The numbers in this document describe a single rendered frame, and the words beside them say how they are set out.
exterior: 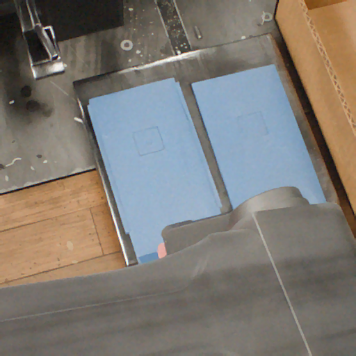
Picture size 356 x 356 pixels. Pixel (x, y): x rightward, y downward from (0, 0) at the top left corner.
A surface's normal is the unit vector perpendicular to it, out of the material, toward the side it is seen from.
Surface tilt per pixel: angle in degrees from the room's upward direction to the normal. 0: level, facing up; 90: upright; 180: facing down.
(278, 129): 0
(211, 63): 0
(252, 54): 0
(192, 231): 29
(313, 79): 90
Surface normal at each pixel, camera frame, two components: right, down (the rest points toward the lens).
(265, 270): 0.49, -0.49
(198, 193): 0.04, -0.39
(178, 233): 0.18, 0.09
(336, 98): -0.96, 0.26
